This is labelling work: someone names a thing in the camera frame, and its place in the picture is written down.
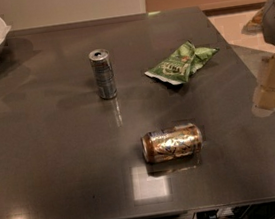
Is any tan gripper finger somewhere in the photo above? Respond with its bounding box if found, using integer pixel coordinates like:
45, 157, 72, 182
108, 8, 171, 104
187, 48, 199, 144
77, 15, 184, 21
253, 52, 275, 111

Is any orange soda can lying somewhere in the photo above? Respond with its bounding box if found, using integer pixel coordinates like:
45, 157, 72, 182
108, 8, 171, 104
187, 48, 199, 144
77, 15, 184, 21
141, 123, 203, 164

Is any green jalapeno chip bag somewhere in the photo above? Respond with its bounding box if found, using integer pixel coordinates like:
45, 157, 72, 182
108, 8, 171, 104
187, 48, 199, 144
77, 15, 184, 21
145, 41, 219, 85

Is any silver upright drink can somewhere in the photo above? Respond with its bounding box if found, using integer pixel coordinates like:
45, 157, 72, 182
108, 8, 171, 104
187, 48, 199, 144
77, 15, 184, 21
88, 49, 117, 100

